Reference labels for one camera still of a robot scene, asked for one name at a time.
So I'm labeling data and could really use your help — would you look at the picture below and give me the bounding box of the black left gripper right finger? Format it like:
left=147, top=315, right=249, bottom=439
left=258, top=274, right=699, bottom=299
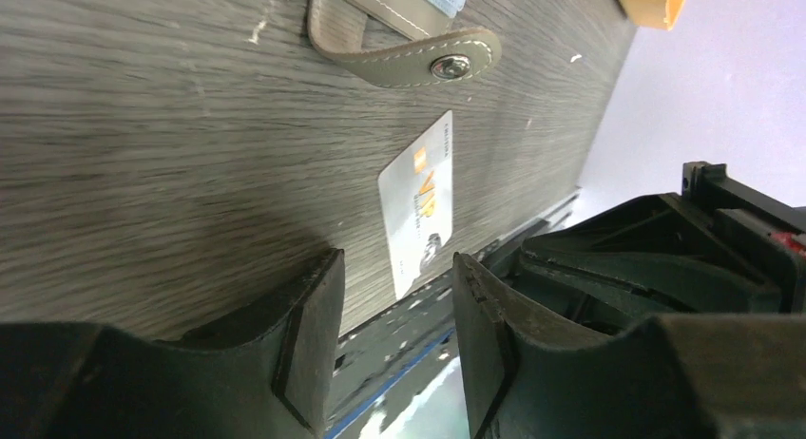
left=452, top=254, right=805, bottom=438

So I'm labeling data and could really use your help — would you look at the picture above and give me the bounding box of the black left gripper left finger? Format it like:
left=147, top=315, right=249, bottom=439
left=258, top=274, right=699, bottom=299
left=1, top=249, right=345, bottom=438

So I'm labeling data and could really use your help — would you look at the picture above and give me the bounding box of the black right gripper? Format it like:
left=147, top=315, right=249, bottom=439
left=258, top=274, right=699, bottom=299
left=503, top=162, right=805, bottom=334

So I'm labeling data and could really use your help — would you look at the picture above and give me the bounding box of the tan oval tray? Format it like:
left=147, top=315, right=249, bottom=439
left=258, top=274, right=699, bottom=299
left=618, top=0, right=686, bottom=31

